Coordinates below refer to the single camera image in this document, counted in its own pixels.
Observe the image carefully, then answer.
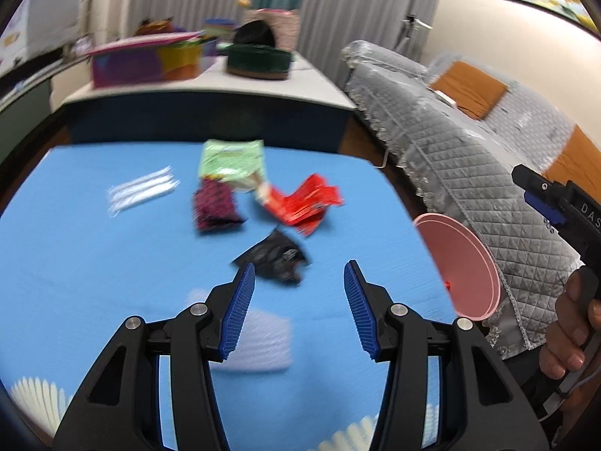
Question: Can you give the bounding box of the white foam net sleeve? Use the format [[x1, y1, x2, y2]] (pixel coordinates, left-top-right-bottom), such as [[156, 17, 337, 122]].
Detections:
[[188, 291, 294, 373]]

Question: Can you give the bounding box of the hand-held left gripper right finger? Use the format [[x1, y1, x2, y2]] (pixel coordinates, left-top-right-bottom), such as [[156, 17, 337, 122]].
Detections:
[[343, 259, 550, 451]]

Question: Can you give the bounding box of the dark green bowl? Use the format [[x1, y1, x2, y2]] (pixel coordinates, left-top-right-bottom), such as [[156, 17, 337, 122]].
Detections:
[[225, 43, 294, 80]]

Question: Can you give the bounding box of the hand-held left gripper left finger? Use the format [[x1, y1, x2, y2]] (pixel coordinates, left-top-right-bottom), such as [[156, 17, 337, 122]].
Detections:
[[51, 262, 257, 451]]

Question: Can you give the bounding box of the clear plastic wrapper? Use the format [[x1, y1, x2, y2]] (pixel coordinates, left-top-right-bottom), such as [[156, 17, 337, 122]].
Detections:
[[107, 166, 181, 217]]

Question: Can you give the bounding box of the standing air conditioner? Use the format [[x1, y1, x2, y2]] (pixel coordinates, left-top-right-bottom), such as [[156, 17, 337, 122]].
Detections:
[[91, 0, 137, 43]]

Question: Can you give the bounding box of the green snack packet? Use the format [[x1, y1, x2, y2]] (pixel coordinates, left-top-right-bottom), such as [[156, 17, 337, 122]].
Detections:
[[199, 138, 266, 193]]

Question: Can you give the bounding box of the stack of coloured bowls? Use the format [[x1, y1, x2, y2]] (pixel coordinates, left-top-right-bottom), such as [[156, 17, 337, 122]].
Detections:
[[204, 18, 236, 41]]

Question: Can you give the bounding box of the black hat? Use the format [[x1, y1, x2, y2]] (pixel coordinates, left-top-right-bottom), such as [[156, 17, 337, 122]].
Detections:
[[233, 20, 277, 50]]

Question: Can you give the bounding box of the sofa with grey quilted cover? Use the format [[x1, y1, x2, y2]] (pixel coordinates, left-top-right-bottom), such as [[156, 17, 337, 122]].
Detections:
[[340, 40, 601, 353]]

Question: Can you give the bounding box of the white standing garment steamer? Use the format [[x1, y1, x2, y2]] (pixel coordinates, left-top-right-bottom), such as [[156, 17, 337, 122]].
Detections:
[[399, 14, 433, 52]]

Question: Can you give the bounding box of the dark red snack packet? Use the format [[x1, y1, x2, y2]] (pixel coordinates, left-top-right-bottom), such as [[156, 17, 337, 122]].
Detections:
[[192, 176, 247, 235]]

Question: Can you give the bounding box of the television cabinet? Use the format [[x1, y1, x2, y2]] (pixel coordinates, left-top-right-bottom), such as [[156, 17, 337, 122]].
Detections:
[[0, 47, 71, 156]]

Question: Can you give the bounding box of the pink plastic bin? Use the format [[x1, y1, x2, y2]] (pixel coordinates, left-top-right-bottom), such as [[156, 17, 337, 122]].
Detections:
[[413, 213, 503, 322]]

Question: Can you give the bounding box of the white top coffee table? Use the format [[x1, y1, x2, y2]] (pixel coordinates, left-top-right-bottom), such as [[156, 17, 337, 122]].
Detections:
[[61, 51, 360, 153]]

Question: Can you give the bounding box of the black wrapper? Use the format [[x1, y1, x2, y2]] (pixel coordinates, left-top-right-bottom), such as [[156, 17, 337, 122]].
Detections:
[[232, 228, 313, 287]]

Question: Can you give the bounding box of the television with grey cover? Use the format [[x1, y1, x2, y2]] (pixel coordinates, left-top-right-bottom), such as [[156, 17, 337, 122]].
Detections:
[[0, 0, 83, 72]]

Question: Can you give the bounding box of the colourful box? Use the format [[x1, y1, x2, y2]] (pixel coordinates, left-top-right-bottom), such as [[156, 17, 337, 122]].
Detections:
[[87, 30, 219, 90]]

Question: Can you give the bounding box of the blue table mat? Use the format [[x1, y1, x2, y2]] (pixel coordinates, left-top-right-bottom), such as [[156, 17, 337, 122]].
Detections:
[[0, 141, 456, 451]]

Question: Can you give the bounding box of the orange cushion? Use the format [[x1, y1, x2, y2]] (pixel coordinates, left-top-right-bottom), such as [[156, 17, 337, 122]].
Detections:
[[429, 60, 510, 120], [547, 124, 601, 207]]

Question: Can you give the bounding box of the pink quilted basket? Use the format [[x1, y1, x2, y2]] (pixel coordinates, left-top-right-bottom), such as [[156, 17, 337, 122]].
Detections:
[[244, 8, 301, 52]]

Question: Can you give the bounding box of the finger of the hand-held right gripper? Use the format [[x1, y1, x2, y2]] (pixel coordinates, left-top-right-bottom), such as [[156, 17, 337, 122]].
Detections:
[[512, 164, 571, 227]]

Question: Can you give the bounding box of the brown ornament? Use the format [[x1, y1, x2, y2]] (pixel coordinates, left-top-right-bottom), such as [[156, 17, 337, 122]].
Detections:
[[135, 19, 175, 37]]

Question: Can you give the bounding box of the person's right hand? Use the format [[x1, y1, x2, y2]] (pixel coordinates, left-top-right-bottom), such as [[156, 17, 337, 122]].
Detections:
[[539, 270, 601, 427]]

